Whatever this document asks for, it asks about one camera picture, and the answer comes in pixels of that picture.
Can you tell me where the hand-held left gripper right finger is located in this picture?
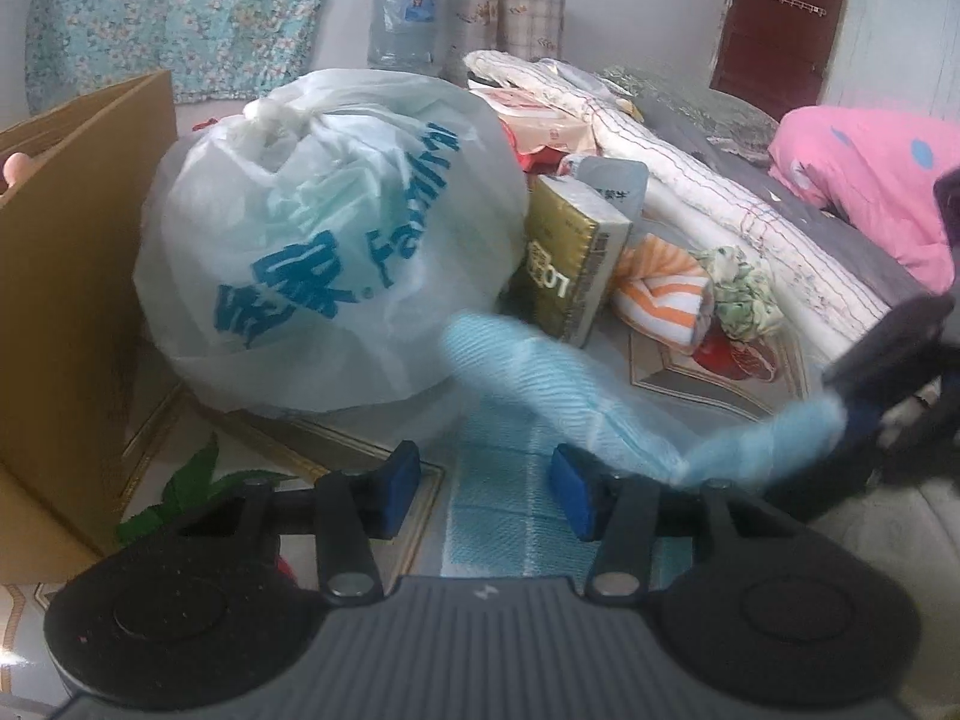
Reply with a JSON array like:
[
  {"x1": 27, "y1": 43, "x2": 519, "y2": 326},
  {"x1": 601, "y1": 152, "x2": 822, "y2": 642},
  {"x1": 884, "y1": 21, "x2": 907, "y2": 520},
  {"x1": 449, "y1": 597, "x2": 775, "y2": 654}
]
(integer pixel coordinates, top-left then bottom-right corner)
[{"x1": 551, "y1": 444, "x2": 796, "y2": 605}]

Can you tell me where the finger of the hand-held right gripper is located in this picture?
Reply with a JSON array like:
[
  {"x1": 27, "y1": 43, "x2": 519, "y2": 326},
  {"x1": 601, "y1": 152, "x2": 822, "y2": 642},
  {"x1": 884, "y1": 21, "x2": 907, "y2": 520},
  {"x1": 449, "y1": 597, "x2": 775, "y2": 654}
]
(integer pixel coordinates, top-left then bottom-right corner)
[
  {"x1": 820, "y1": 292, "x2": 952, "y2": 400},
  {"x1": 772, "y1": 390, "x2": 901, "y2": 522}
]

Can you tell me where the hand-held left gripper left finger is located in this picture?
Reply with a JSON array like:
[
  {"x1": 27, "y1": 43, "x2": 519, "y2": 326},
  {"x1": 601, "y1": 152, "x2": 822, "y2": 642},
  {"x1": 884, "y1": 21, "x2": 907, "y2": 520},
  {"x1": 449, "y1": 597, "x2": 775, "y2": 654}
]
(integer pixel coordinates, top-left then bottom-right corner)
[{"x1": 176, "y1": 440, "x2": 422, "y2": 601}]

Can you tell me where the light blue towel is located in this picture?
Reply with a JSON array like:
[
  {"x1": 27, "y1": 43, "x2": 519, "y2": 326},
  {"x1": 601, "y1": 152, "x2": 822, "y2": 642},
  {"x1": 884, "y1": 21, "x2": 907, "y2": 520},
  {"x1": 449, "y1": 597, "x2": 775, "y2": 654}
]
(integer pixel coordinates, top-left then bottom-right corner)
[{"x1": 439, "y1": 313, "x2": 852, "y2": 578}]

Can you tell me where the green white cloth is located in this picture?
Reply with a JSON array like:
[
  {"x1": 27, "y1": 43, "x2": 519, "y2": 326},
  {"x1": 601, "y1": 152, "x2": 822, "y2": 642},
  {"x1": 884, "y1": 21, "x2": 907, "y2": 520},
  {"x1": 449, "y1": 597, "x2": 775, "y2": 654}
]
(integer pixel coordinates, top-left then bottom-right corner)
[{"x1": 694, "y1": 244, "x2": 773, "y2": 342}]

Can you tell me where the gold book box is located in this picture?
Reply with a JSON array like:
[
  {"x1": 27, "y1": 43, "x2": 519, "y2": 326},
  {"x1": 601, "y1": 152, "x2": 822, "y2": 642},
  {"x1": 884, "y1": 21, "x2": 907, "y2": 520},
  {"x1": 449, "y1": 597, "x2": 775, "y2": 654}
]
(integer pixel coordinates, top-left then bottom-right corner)
[{"x1": 506, "y1": 174, "x2": 633, "y2": 348}]

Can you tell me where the brown cardboard box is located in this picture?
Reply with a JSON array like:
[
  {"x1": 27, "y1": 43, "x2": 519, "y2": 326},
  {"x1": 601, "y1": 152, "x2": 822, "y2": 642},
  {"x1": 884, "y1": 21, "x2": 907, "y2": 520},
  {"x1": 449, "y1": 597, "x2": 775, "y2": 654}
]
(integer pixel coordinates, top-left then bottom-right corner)
[{"x1": 0, "y1": 69, "x2": 179, "y2": 586}]

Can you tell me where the patterned floor mat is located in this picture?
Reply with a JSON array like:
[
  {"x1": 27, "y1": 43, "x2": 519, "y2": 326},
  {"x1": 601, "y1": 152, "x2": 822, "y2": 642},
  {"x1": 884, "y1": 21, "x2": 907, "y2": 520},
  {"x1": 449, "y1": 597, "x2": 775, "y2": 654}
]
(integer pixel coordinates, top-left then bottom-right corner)
[{"x1": 0, "y1": 307, "x2": 960, "y2": 706}]

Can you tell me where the pink dotted blanket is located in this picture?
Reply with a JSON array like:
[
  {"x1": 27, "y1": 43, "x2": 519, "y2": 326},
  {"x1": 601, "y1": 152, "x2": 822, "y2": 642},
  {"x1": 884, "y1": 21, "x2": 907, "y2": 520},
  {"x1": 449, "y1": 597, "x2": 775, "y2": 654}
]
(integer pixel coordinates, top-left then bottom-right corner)
[{"x1": 769, "y1": 106, "x2": 960, "y2": 293}]

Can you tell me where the white stitched quilt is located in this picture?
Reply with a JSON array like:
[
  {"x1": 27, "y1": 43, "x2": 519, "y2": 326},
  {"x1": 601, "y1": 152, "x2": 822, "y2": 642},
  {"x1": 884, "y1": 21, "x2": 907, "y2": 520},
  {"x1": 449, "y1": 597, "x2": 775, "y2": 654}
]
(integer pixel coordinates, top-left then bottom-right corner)
[{"x1": 463, "y1": 49, "x2": 893, "y2": 361}]

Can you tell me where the orange striped cloth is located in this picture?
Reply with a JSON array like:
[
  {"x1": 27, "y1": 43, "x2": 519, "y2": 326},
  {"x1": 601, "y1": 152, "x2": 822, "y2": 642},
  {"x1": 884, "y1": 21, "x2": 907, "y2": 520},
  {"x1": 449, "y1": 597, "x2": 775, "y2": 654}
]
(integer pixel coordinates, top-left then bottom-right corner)
[{"x1": 611, "y1": 232, "x2": 713, "y2": 357}]

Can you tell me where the white plastic bag blue print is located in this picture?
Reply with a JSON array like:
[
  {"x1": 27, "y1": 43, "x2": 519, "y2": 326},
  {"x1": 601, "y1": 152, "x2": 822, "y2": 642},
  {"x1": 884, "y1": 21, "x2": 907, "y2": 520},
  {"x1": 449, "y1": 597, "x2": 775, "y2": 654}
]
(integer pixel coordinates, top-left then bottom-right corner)
[{"x1": 133, "y1": 67, "x2": 530, "y2": 413}]

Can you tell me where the grey bedsheet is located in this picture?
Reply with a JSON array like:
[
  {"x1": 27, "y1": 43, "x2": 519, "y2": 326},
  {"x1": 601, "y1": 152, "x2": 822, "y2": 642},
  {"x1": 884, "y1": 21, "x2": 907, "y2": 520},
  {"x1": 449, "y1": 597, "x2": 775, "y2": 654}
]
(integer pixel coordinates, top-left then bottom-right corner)
[{"x1": 600, "y1": 64, "x2": 923, "y2": 308}]

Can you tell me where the grey wet wipes pack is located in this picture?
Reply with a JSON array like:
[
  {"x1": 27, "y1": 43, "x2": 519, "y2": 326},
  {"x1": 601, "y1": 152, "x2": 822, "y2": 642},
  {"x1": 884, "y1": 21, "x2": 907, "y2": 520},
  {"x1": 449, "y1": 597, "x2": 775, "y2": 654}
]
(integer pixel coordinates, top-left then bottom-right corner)
[{"x1": 559, "y1": 154, "x2": 650, "y2": 222}]

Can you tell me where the brown door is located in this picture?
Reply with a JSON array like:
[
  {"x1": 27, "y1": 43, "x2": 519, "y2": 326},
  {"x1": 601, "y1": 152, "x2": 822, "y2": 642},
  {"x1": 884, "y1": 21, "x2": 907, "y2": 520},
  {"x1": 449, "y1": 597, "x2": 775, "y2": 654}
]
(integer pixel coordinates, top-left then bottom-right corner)
[{"x1": 709, "y1": 0, "x2": 856, "y2": 121}]

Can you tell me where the green floral pillow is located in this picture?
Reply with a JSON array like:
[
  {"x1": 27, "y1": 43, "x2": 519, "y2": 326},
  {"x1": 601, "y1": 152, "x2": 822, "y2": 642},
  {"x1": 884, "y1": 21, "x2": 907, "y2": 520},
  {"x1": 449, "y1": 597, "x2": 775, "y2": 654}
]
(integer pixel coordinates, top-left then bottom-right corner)
[{"x1": 596, "y1": 62, "x2": 777, "y2": 128}]

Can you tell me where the pink wet wipes pack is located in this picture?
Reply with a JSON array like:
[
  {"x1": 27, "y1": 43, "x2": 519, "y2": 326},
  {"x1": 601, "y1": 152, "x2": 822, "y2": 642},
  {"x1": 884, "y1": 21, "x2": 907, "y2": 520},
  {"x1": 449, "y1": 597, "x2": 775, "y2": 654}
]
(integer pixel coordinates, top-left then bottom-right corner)
[{"x1": 469, "y1": 86, "x2": 593, "y2": 155}]

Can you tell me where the clear water jug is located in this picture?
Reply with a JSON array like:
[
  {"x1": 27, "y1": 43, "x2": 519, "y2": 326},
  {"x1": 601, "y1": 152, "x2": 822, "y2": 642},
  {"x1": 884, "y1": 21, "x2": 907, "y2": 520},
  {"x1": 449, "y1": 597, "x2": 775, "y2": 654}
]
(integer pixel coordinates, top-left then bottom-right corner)
[{"x1": 367, "y1": 0, "x2": 443, "y2": 76}]

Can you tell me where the beige floral fabric roll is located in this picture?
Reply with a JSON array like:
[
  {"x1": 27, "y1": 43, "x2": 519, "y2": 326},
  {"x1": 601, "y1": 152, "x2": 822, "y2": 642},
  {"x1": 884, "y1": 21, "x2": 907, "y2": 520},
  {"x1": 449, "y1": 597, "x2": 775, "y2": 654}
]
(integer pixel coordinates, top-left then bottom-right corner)
[{"x1": 446, "y1": 0, "x2": 503, "y2": 87}]

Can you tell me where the plaid fabric roll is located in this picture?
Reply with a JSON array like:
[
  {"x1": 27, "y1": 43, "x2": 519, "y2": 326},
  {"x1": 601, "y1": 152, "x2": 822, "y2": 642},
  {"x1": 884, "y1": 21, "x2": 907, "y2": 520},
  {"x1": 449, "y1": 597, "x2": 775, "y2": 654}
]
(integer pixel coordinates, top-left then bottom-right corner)
[{"x1": 499, "y1": 0, "x2": 565, "y2": 65}]

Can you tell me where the teal floral cloth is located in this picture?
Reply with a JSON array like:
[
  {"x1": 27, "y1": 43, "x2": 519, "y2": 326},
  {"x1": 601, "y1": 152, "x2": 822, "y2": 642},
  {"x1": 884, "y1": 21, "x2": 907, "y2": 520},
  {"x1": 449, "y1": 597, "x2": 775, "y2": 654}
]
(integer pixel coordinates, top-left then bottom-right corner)
[{"x1": 26, "y1": 0, "x2": 359, "y2": 102}]

